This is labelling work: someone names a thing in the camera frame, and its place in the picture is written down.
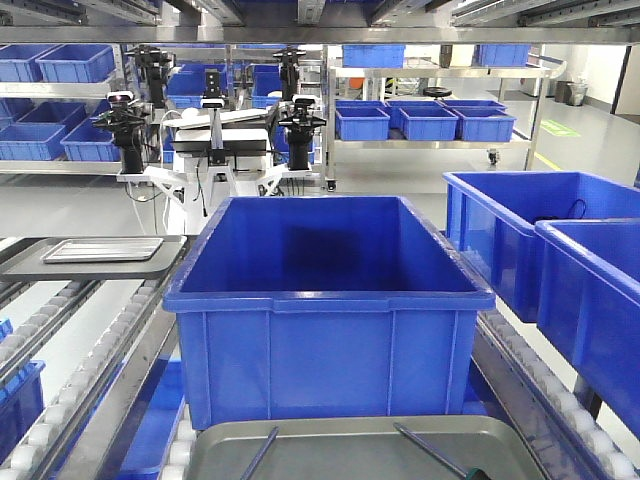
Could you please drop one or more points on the blue bin right back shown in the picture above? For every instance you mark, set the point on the blue bin right back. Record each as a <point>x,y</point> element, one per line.
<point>491,220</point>

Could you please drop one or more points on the blue bins left shelves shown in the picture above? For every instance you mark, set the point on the blue bins left shelves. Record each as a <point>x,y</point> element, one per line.
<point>33,129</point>

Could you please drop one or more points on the large blue plastic bin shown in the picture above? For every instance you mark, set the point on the large blue plastic bin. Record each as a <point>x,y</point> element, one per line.
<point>294,308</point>

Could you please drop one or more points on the metal trash bin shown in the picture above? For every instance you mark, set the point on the metal trash bin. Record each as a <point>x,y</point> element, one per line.
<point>570,93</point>

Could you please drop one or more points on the white dual arm robot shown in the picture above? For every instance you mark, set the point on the white dual arm robot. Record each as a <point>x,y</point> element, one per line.
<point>198,157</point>

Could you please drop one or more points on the metal cart with bins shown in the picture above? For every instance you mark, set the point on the metal cart with bins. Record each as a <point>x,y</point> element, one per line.
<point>438,123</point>

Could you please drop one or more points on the blue bin lower left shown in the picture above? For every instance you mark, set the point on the blue bin lower left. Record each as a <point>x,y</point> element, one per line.
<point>21,404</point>

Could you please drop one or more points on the blue bin right near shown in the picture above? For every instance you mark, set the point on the blue bin right near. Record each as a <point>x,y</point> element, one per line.
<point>589,305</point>

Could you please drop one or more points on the grey plastic tray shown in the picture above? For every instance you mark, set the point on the grey plastic tray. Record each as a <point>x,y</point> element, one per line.
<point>362,448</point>

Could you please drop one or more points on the dark grey tray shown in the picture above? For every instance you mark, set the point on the dark grey tray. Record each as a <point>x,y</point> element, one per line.
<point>28,266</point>

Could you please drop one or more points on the metal roller shelf rack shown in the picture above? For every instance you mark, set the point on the metal roller shelf rack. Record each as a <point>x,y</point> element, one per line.
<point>90,439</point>

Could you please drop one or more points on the silver metal tray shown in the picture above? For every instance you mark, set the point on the silver metal tray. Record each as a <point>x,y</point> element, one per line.
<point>100,250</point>

